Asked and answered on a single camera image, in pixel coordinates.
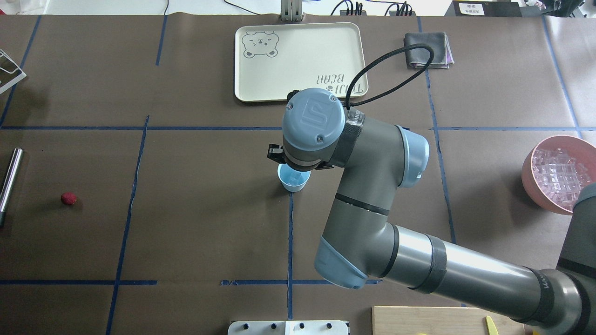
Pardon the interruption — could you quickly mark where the clear ice cube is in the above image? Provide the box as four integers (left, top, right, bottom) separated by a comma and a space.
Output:
286, 171, 302, 185

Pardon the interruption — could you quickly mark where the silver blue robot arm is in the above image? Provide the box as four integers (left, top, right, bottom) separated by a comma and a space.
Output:
267, 88, 595, 335

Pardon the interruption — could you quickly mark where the steel muddler with black tip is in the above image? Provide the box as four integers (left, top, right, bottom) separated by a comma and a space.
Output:
0, 147, 24, 227

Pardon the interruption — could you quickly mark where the red strawberry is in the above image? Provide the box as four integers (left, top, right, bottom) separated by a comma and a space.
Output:
61, 192, 77, 206

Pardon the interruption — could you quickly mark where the light blue plastic cup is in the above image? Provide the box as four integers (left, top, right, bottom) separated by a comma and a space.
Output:
277, 164, 311, 193

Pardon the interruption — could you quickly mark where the white wire cup rack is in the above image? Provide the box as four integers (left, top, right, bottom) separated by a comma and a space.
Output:
0, 49, 27, 94

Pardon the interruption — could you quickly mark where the pile of clear ice cubes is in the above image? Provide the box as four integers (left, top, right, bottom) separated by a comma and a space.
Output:
531, 148, 595, 211

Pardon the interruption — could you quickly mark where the black box with label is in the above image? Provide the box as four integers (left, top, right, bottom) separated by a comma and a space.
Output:
444, 0, 523, 17

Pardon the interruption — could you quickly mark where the black camera cable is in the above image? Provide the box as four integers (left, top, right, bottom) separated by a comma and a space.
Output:
345, 44, 435, 110

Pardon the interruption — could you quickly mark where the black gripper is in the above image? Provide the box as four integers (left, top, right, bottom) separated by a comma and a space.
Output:
267, 144, 333, 171

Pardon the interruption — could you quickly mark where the pink bowl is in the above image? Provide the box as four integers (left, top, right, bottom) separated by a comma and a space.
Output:
521, 135, 596, 215

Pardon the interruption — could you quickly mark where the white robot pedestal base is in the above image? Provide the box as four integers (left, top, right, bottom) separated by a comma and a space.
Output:
227, 320, 351, 335

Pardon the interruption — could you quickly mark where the bamboo cutting board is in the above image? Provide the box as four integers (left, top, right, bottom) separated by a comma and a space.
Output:
371, 306, 525, 335

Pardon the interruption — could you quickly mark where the aluminium frame post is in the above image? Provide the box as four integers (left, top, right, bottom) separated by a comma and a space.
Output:
280, 0, 304, 22

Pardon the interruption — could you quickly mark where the cream bear tray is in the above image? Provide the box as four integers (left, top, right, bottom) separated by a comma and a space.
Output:
234, 22, 366, 102

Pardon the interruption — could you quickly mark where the folded grey cloth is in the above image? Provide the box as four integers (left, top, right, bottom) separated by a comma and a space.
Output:
404, 32, 455, 69

